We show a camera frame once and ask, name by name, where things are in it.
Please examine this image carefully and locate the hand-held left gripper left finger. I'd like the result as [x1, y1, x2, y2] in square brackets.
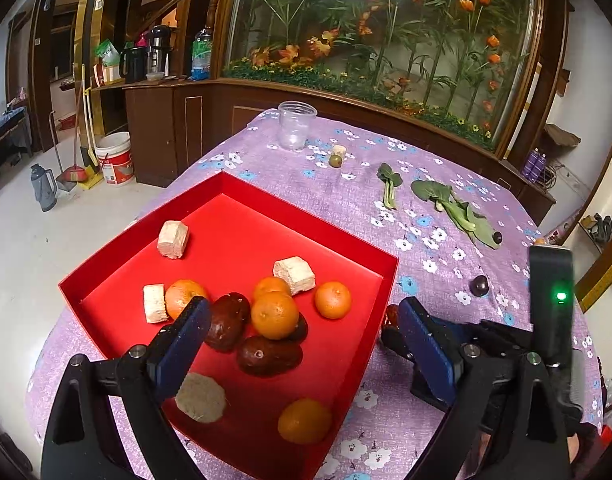
[40, 296, 213, 480]

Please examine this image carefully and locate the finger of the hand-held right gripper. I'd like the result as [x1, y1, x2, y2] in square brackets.
[410, 360, 451, 413]
[380, 327, 417, 363]

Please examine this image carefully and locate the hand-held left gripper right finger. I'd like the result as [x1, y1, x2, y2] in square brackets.
[397, 296, 572, 480]

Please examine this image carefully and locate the beige puffed rice cake block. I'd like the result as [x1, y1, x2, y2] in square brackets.
[273, 256, 317, 296]
[142, 284, 167, 324]
[157, 220, 191, 260]

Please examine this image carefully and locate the round beige rice cake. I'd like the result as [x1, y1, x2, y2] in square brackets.
[175, 372, 228, 424]

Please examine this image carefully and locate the orange mandarin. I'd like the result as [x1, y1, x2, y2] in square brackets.
[253, 276, 291, 301]
[277, 398, 333, 445]
[165, 279, 210, 321]
[314, 281, 352, 320]
[250, 291, 300, 339]

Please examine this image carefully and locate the red cardboard box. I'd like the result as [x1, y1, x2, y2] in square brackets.
[58, 171, 399, 480]

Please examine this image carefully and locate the dark tool on shelf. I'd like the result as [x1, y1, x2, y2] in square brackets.
[580, 212, 612, 243]

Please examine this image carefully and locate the purple bottle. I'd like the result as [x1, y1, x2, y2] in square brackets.
[522, 148, 547, 181]

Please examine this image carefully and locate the large green leafy vegetable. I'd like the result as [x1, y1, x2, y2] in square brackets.
[410, 180, 502, 251]

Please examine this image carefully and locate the brown cardboard piece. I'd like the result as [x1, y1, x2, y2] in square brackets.
[543, 122, 582, 148]

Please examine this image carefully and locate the small green leafy vegetable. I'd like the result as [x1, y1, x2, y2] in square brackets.
[376, 162, 403, 210]

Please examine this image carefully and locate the white rod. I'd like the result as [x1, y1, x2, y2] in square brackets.
[506, 62, 543, 158]

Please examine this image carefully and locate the yellow dustpan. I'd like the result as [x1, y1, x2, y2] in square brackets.
[80, 67, 106, 191]

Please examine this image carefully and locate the white plastic bucket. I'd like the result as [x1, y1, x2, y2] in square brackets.
[94, 131, 136, 187]

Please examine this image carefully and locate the red broom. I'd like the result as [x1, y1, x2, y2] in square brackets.
[54, 110, 89, 183]

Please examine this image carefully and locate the grey thermos jug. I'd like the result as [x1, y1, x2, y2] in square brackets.
[30, 163, 58, 212]

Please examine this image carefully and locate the brown wooden cabinet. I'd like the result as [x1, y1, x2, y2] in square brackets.
[122, 77, 557, 226]

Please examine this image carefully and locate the clear plastic cup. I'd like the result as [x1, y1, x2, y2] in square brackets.
[278, 101, 317, 152]

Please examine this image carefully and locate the dark desk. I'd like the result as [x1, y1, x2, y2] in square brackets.
[0, 107, 34, 196]

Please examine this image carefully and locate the red white carton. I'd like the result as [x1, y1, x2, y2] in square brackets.
[93, 62, 124, 86]

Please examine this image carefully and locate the glass flower display case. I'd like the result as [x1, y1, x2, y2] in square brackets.
[218, 0, 549, 153]

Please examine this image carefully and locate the black kettle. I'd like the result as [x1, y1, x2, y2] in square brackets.
[120, 46, 149, 84]

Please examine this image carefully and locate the green water bottle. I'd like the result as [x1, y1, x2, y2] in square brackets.
[192, 27, 214, 81]

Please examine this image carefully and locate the steel thermos flask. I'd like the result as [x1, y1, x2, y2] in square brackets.
[146, 25, 173, 77]

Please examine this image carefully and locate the green snack bag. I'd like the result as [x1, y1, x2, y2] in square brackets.
[94, 40, 122, 67]

